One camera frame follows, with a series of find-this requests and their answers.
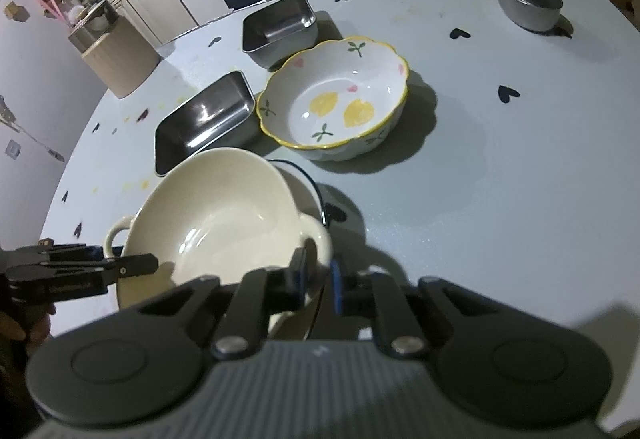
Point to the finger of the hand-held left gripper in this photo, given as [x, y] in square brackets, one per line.
[60, 254]
[135, 265]

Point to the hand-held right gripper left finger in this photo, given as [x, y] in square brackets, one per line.
[301, 274]

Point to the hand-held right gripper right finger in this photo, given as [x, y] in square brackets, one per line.
[336, 289]

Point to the white plate with dark rim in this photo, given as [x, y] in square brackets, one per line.
[302, 196]

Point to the person's left hand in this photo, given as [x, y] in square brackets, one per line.
[10, 326]

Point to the rectangular steel container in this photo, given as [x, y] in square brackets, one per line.
[200, 119]

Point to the lemon print scalloped bowl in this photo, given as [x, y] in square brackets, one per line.
[340, 89]

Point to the white fluffy ball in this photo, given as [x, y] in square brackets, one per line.
[77, 15]

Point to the square steel container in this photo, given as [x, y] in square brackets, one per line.
[272, 26]

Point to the white lower kitchen cabinet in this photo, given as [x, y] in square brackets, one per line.
[155, 4]

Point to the white wall socket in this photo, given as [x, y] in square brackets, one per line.
[13, 149]

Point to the wooden wall block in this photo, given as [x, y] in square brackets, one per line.
[16, 11]

